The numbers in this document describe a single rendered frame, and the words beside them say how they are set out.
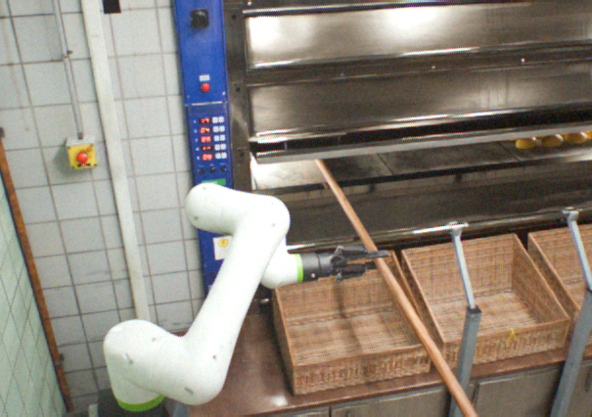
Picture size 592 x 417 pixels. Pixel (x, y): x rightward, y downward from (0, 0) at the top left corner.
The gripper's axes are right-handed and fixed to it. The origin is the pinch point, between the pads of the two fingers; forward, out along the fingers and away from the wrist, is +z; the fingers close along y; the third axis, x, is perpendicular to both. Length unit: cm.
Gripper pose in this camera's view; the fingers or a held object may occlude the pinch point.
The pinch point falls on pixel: (377, 258)
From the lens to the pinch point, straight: 207.6
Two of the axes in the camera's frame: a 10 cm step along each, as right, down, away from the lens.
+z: 9.8, -0.9, 1.9
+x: 2.1, 4.8, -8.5
